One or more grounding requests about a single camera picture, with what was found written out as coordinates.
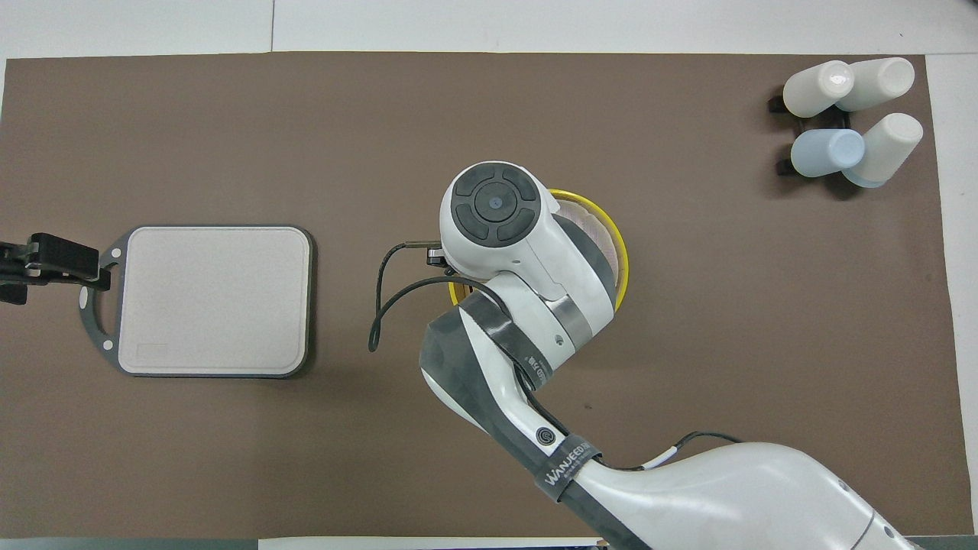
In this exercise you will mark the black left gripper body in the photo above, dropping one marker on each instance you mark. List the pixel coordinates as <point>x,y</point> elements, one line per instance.
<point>65,256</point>

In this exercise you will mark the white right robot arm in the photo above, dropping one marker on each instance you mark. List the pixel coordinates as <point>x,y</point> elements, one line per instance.
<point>535,252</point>

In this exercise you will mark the white steamer liner cloth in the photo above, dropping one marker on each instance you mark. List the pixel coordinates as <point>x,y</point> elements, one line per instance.
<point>600,229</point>

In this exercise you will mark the yellow round steamer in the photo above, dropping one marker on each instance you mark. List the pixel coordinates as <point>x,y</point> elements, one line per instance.
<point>623,260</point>

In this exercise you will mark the grey white cutting board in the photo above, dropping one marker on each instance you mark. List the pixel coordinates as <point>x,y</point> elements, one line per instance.
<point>229,305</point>

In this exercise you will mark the brown table mat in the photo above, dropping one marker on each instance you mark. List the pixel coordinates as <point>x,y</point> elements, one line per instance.
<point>688,344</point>

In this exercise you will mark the black cup rack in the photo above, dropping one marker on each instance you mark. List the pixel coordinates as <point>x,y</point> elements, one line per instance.
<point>776,105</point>

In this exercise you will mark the white plastic cup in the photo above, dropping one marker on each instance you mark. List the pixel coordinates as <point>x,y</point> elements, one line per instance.
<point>810,92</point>
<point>882,80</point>

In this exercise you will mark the light blue plastic cup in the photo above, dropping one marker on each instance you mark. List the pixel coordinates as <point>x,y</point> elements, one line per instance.
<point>825,153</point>

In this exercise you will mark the white cup with blue rim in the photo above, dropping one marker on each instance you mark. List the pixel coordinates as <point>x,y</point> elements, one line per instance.
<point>890,145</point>

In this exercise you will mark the black left wrist bracket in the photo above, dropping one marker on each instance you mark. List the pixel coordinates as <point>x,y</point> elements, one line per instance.
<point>14,263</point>

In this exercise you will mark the black right wrist camera bracket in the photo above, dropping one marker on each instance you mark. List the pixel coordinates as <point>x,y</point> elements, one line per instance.
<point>435,256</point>

